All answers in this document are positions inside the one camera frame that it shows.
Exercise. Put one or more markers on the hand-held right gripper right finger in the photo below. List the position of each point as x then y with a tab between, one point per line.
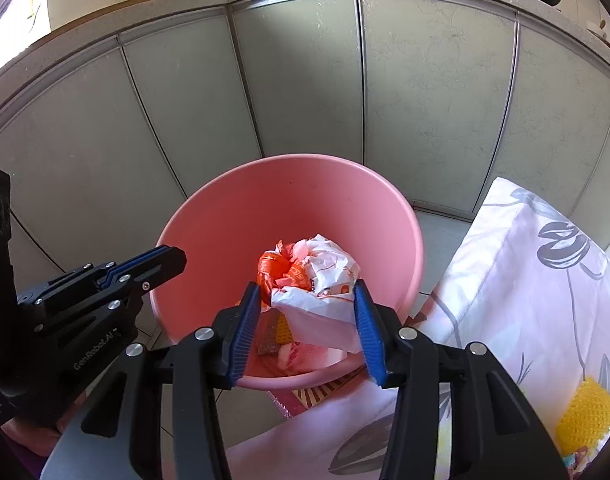
370	330

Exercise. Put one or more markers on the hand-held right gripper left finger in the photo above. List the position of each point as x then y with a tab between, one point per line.
245	330

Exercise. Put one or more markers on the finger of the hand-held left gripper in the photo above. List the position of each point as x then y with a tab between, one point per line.
135	257
160	267

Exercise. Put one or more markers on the white paper wrapper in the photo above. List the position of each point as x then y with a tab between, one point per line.
325	305

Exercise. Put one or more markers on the pink plastic bucket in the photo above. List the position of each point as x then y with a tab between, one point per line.
295	200

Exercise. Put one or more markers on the person's left hand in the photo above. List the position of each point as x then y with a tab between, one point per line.
35	435

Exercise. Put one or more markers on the brown scouring pad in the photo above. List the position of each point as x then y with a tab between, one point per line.
270	335

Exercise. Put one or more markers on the small yellow foam net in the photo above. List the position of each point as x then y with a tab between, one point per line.
284	332

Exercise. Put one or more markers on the orange plastic bag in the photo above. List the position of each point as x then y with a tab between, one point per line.
272	270

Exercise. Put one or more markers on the pink white plastic bag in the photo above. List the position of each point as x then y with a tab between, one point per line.
305	357

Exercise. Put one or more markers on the striped pink packet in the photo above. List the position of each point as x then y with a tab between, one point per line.
315	395

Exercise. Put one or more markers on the floral white cloth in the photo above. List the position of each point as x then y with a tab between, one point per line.
510	285

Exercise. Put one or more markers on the grey kitchen cabinet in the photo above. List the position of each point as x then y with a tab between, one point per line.
295	85

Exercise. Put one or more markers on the large yellow foam net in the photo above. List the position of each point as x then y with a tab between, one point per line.
585	415

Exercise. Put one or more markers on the colourful snack packet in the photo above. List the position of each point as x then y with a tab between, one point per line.
577	462

